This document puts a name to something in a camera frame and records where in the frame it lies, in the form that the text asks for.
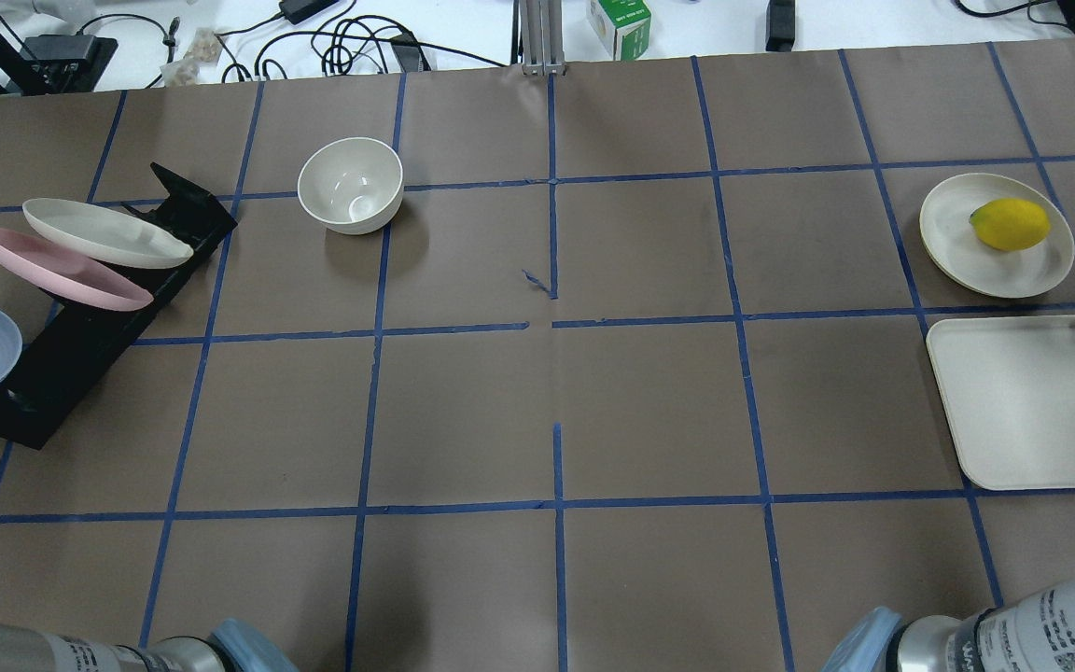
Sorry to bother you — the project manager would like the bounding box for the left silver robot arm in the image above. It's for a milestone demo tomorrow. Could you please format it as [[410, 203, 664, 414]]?
[[0, 620, 298, 671]]

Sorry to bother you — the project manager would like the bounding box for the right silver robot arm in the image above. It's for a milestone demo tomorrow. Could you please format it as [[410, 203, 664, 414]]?
[[822, 578, 1075, 671]]

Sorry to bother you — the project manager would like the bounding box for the cream round plate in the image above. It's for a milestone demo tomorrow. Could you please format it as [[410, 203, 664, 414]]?
[[920, 172, 1075, 299]]

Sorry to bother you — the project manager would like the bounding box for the cream plate in rack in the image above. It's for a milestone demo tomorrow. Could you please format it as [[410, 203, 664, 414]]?
[[22, 197, 195, 271]]

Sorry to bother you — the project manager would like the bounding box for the pink plate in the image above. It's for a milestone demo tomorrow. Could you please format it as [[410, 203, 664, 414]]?
[[0, 227, 154, 312]]

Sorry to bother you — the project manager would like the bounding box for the cream bowl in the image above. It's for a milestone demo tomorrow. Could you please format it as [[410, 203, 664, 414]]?
[[296, 137, 404, 235]]

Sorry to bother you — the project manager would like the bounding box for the green white carton box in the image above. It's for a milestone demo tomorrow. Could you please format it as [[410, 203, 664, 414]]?
[[586, 1, 653, 61]]

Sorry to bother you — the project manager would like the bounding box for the black power adapter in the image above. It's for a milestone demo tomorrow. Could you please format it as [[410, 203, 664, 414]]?
[[764, 0, 797, 52]]

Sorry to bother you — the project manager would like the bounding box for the black dish rack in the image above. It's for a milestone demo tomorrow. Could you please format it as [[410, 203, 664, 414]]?
[[0, 165, 237, 451]]

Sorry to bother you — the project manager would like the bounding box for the yellow lemon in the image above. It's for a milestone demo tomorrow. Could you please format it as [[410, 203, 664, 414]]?
[[969, 197, 1051, 252]]

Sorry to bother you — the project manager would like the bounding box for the white rectangular tray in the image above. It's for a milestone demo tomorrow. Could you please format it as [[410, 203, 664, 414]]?
[[926, 315, 1075, 492]]

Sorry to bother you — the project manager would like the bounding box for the aluminium frame post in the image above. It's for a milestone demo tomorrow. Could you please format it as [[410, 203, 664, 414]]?
[[511, 1, 565, 76]]

